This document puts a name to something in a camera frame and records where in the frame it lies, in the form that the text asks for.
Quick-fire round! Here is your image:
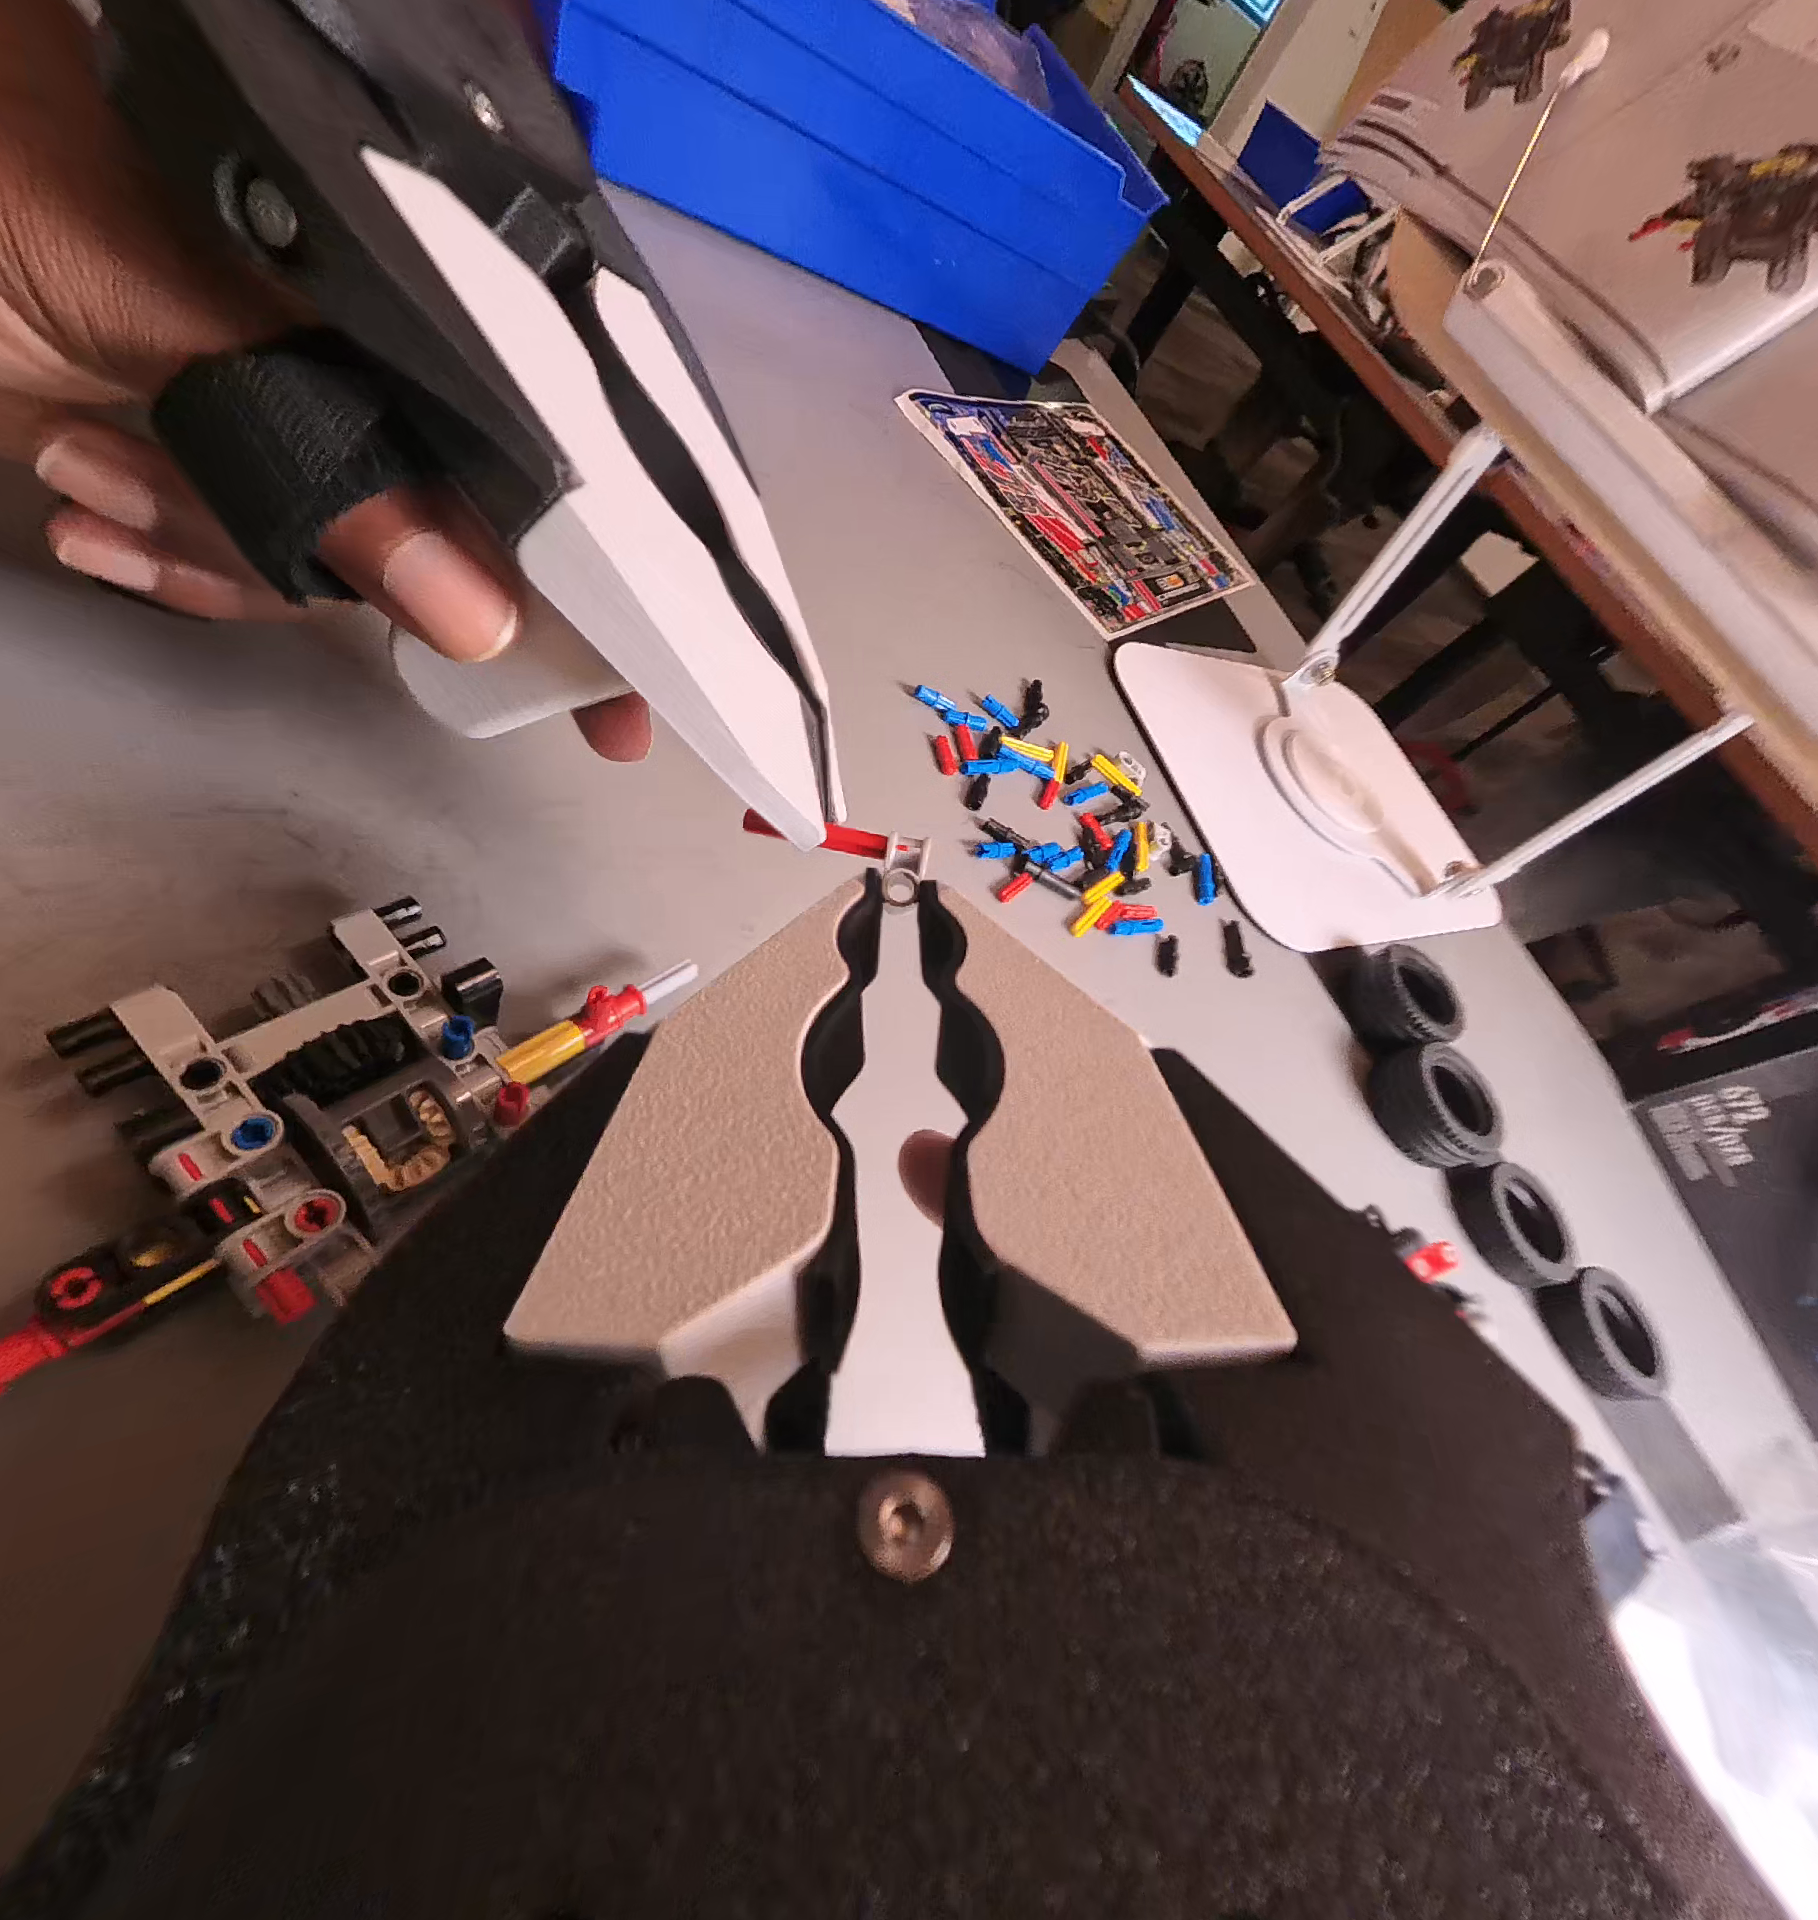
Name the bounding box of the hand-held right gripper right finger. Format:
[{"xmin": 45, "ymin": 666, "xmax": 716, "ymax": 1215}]
[{"xmin": 915, "ymin": 877, "xmax": 1298, "ymax": 1453}]

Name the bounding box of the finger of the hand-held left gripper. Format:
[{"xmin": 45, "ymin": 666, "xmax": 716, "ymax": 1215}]
[
  {"xmin": 590, "ymin": 269, "xmax": 850, "ymax": 825},
  {"xmin": 359, "ymin": 144, "xmax": 833, "ymax": 855}
]

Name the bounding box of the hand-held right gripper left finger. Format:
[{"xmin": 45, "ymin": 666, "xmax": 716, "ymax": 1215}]
[{"xmin": 505, "ymin": 873, "xmax": 869, "ymax": 1453}]

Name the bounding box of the red lego axle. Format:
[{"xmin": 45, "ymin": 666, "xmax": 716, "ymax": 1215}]
[{"xmin": 742, "ymin": 807, "xmax": 908, "ymax": 865}]

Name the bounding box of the grey lego gearbox assembly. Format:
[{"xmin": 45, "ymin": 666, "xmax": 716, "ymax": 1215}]
[{"xmin": 0, "ymin": 894, "xmax": 701, "ymax": 1411}]

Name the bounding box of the pile of coloured lego pins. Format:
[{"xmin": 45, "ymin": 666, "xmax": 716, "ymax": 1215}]
[{"xmin": 910, "ymin": 679, "xmax": 1258, "ymax": 981}]

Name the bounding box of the lego car chassis assembly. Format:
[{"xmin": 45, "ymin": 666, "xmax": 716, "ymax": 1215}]
[{"xmin": 1373, "ymin": 1207, "xmax": 1472, "ymax": 1306}]

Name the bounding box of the lego sticker sheet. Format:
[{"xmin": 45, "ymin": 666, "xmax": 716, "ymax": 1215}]
[{"xmin": 896, "ymin": 387, "xmax": 1256, "ymax": 645}]

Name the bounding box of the lego set box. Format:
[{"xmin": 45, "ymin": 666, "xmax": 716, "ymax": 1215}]
[{"xmin": 1629, "ymin": 1027, "xmax": 1818, "ymax": 1486}]

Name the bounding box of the lego instruction booklet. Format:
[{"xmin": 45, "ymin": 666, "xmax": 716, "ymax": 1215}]
[{"xmin": 1322, "ymin": 0, "xmax": 1818, "ymax": 677}]

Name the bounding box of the person's left hand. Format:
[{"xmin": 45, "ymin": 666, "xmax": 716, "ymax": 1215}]
[{"xmin": 0, "ymin": 0, "xmax": 656, "ymax": 765}]

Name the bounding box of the blue plastic bin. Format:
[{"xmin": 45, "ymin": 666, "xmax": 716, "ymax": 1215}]
[
  {"xmin": 730, "ymin": 0, "xmax": 1169, "ymax": 288},
  {"xmin": 548, "ymin": 0, "xmax": 1069, "ymax": 378}
]

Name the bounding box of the white book stand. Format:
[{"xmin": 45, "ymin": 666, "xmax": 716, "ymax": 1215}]
[{"xmin": 1113, "ymin": 210, "xmax": 1818, "ymax": 958}]

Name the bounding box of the wooden edged side table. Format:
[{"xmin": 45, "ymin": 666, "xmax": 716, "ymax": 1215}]
[{"xmin": 1110, "ymin": 68, "xmax": 1818, "ymax": 918}]

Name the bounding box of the clear plastic bag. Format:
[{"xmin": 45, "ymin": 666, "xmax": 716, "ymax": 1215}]
[{"xmin": 1593, "ymin": 1426, "xmax": 1818, "ymax": 1920}]

